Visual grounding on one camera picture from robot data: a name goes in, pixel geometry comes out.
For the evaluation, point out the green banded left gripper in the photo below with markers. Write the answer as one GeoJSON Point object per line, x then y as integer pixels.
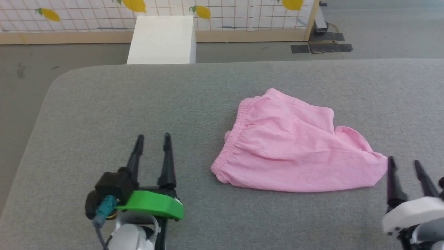
{"type": "Point", "coordinates": [152, 205]}

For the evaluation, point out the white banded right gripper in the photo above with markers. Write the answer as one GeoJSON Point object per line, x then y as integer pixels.
{"type": "Point", "coordinates": [412, 210]}

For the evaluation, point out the pink shorts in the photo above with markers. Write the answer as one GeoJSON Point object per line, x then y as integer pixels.
{"type": "Point", "coordinates": [291, 149]}

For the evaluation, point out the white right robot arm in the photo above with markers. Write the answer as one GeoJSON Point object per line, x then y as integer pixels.
{"type": "Point", "coordinates": [426, 236]}

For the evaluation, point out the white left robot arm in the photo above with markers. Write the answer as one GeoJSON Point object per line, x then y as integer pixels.
{"type": "Point", "coordinates": [130, 238]}

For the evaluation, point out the grey fabric covered platform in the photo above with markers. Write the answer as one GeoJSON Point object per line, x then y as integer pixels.
{"type": "Point", "coordinates": [121, 111]}

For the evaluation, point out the white foam block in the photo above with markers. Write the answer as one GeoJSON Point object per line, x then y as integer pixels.
{"type": "Point", "coordinates": [163, 40]}

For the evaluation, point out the lemon print grid screen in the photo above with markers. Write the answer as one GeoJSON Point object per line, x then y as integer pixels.
{"type": "Point", "coordinates": [86, 15]}

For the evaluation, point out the small black floor mat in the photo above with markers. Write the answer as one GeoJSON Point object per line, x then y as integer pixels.
{"type": "Point", "coordinates": [300, 49]}

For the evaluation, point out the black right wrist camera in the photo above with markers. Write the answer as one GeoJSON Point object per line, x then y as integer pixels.
{"type": "Point", "coordinates": [441, 183]}

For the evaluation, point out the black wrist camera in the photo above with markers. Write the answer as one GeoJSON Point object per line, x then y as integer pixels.
{"type": "Point", "coordinates": [111, 189]}
{"type": "Point", "coordinates": [441, 183]}

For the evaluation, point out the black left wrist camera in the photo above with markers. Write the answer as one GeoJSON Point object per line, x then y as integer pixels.
{"type": "Point", "coordinates": [111, 189]}

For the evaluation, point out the wooden screen frame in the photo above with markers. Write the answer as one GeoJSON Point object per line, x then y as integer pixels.
{"type": "Point", "coordinates": [69, 37]}

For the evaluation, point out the grey metal frame foot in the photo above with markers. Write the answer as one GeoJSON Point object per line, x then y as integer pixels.
{"type": "Point", "coordinates": [321, 22]}

